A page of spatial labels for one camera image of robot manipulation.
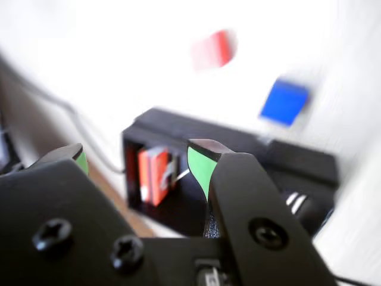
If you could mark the black open cardboard box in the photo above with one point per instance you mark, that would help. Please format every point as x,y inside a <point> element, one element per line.
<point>166,214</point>

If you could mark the red wooden cube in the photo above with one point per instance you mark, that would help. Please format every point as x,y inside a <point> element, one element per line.
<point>214,50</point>

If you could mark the orange matchbox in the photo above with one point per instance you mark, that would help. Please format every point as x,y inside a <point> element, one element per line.
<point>156,175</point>

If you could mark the blue wooden cube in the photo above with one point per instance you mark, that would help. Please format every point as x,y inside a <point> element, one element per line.
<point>284,102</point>

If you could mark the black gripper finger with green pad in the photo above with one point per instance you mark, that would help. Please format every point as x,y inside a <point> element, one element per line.
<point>253,202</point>
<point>59,202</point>

